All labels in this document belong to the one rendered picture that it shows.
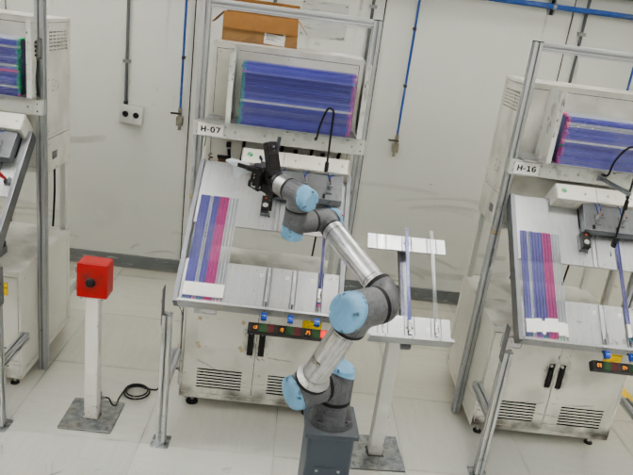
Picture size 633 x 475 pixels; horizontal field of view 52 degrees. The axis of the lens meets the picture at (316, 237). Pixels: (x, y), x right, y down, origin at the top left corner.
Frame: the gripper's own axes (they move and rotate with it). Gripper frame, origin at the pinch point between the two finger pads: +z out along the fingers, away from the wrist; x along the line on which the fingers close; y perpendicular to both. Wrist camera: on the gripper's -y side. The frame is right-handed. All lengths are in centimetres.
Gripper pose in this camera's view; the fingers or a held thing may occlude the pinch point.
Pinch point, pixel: (243, 155)
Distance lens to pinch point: 228.3
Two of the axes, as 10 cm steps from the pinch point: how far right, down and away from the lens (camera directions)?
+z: -6.9, -4.2, 5.9
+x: 7.0, -1.6, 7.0
